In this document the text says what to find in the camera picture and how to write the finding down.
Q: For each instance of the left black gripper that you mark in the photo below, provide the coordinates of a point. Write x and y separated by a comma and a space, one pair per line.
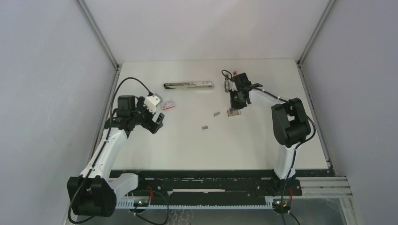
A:
153, 126

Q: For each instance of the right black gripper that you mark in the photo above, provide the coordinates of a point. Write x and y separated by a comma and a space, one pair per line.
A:
234, 106

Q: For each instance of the black and beige stapler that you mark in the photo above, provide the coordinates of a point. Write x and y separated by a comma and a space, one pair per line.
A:
189, 85

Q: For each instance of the small brown stapler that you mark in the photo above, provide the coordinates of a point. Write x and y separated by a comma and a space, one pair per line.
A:
227, 83

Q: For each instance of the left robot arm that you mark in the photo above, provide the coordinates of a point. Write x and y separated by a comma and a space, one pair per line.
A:
91, 193

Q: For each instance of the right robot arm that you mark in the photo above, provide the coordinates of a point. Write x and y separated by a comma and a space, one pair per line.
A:
292, 127

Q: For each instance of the red white staple box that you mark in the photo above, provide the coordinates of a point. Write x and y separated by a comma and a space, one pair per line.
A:
167, 105

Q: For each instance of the left green circuit board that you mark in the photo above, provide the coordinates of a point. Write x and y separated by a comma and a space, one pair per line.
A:
141, 203

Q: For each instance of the green circuit board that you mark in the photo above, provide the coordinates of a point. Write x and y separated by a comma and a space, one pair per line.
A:
281, 207
141, 203

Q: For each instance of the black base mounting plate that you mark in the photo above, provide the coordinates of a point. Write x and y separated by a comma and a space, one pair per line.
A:
171, 184

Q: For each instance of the right green circuit board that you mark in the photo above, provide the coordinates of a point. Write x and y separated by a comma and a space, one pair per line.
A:
281, 207

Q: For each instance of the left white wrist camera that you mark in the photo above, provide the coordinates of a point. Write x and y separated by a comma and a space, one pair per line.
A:
152, 102

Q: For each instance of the right corner frame post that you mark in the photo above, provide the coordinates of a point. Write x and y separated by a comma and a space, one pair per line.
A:
321, 22

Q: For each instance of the corner frame post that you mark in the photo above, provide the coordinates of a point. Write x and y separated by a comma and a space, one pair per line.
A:
321, 22
88, 16

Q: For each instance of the white slotted cable duct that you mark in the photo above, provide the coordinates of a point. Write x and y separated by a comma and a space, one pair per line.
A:
244, 202

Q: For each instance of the aluminium frame rail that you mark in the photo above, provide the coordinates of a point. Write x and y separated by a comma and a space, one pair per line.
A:
324, 187

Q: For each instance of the left corner frame post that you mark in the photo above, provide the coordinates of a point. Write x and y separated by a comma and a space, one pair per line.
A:
88, 16

